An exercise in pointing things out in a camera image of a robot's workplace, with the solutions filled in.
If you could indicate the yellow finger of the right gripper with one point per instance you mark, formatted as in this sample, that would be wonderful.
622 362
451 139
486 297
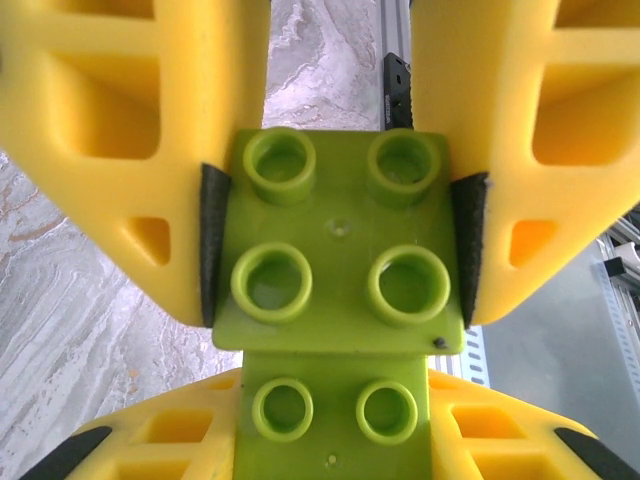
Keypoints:
125 100
525 100

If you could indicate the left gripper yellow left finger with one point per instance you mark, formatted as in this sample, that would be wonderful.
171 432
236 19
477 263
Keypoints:
125 440

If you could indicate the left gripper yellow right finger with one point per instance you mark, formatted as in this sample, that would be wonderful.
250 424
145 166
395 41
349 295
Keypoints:
500 450

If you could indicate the lime green square lego brick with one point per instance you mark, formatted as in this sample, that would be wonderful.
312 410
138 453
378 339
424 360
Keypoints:
340 300

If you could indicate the grey slotted metal strip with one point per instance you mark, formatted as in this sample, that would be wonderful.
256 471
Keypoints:
622 310

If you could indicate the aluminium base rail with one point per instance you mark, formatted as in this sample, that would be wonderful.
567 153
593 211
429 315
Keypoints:
395 25

